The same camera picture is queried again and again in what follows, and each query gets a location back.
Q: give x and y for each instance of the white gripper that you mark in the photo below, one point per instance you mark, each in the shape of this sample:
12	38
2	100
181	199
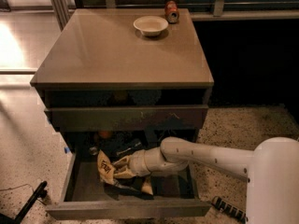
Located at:
136	163

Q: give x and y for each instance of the brown chip bag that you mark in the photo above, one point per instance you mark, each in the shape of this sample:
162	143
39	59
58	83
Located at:
106	171

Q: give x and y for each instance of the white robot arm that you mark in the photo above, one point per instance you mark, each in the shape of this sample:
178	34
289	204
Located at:
271	171

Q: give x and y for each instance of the open grey middle drawer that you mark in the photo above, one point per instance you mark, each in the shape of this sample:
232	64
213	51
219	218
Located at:
84	196

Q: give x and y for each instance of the grey top drawer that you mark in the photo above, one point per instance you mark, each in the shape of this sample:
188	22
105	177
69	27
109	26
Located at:
126	118

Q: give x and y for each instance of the grey drawer cabinet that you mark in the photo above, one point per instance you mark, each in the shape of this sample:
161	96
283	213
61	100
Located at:
101	60

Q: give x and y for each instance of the silver metal tool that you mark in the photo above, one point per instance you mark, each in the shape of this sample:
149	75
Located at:
135	146

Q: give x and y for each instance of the small silver can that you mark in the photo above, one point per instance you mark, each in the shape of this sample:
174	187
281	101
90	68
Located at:
93	151

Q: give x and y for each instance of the orange fruit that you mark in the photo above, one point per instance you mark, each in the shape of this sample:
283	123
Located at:
105	134

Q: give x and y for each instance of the black stand leg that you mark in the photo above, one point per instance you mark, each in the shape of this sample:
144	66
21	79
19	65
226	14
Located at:
39	193

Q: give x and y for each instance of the black power strip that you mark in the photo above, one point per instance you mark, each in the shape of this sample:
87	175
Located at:
229	209

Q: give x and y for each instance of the white bowl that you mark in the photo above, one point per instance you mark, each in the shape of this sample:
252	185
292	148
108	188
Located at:
150	25

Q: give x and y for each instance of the orange soda can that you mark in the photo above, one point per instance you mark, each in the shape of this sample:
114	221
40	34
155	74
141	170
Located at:
171	12

